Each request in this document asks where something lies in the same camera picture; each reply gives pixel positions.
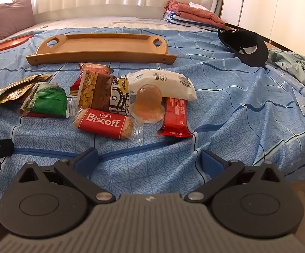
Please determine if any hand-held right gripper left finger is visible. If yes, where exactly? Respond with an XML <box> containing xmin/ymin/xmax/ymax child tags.
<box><xmin>17</xmin><ymin>148</ymin><xmax>116</xmax><ymax>205</ymax></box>

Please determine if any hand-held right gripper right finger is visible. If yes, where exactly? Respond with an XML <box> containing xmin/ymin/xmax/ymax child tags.
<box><xmin>184</xmin><ymin>150</ymin><xmax>286</xmax><ymax>203</ymax></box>

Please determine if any red biscuit packet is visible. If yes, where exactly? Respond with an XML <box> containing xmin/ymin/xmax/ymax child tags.
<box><xmin>73</xmin><ymin>108</ymin><xmax>144</xmax><ymax>144</ymax></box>

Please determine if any thin red snack packet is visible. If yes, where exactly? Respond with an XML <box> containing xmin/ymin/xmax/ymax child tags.
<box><xmin>19</xmin><ymin>110</ymin><xmax>67</xmax><ymax>118</ymax></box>

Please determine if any gold snack packet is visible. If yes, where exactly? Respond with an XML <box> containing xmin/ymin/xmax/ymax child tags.
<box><xmin>0</xmin><ymin>74</ymin><xmax>53</xmax><ymax>90</ymax></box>
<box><xmin>0</xmin><ymin>83</ymin><xmax>37</xmax><ymax>105</ymax></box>

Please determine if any dark red bar packet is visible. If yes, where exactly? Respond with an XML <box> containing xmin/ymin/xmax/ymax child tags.
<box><xmin>157</xmin><ymin>97</ymin><xmax>193</xmax><ymax>137</ymax></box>

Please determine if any green snack packet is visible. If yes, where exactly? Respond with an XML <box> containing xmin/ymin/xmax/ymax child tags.
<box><xmin>21</xmin><ymin>82</ymin><xmax>70</xmax><ymax>118</ymax></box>

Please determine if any black white snack packet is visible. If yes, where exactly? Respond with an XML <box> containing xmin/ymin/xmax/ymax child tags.
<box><xmin>109</xmin><ymin>75</ymin><xmax>130</xmax><ymax>116</ymax></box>

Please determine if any brown peanut snack packet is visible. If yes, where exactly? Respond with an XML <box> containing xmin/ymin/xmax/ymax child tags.
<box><xmin>77</xmin><ymin>69</ymin><xmax>117</xmax><ymax>111</ymax></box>

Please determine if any pink red snack packet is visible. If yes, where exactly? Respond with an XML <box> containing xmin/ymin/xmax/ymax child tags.
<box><xmin>69</xmin><ymin>76</ymin><xmax>86</xmax><ymax>96</ymax></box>

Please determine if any clear jelly cup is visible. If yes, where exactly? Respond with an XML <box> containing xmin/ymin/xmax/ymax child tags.
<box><xmin>130</xmin><ymin>84</ymin><xmax>165</xmax><ymax>123</ymax></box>

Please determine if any white pastry packet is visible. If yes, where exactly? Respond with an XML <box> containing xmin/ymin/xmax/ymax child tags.
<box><xmin>127</xmin><ymin>69</ymin><xmax>197</xmax><ymax>101</ymax></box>

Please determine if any orange red snack packet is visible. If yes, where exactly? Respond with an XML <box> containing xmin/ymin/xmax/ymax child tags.
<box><xmin>79</xmin><ymin>63</ymin><xmax>114</xmax><ymax>75</ymax></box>

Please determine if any wooden tray with handles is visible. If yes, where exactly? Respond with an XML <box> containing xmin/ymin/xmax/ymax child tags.
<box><xmin>26</xmin><ymin>33</ymin><xmax>178</xmax><ymax>66</ymax></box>

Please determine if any blue checked bedsheet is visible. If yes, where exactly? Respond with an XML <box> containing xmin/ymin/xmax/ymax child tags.
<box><xmin>0</xmin><ymin>26</ymin><xmax>305</xmax><ymax>217</ymax></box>

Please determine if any orange plastic tray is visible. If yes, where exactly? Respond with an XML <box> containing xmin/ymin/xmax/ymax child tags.
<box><xmin>0</xmin><ymin>34</ymin><xmax>34</xmax><ymax>58</ymax></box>

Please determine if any black cap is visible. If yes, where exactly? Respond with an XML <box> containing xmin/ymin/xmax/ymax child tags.
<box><xmin>217</xmin><ymin>27</ymin><xmax>269</xmax><ymax>67</ymax></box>

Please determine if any mauve pillow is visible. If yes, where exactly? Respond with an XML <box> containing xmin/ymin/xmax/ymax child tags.
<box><xmin>0</xmin><ymin>0</ymin><xmax>35</xmax><ymax>41</ymax></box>

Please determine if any grey green jacket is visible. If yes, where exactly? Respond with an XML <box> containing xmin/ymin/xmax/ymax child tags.
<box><xmin>267</xmin><ymin>48</ymin><xmax>305</xmax><ymax>97</ymax></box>

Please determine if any grey mattress pad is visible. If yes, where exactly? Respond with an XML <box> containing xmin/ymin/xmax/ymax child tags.
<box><xmin>26</xmin><ymin>16</ymin><xmax>221</xmax><ymax>36</ymax></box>

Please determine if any folded blue striped blanket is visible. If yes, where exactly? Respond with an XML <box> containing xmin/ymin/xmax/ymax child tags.
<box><xmin>163</xmin><ymin>9</ymin><xmax>221</xmax><ymax>31</ymax></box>

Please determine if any folded blankets stack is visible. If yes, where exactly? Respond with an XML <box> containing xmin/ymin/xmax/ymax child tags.
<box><xmin>164</xmin><ymin>0</ymin><xmax>225</xmax><ymax>27</ymax></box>

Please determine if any beige headboard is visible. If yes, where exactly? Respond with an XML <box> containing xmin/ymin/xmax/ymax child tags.
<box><xmin>32</xmin><ymin>3</ymin><xmax>169</xmax><ymax>22</ymax></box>

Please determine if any white wardrobe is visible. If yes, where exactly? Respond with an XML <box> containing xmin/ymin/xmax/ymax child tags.
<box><xmin>219</xmin><ymin>0</ymin><xmax>305</xmax><ymax>56</ymax></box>

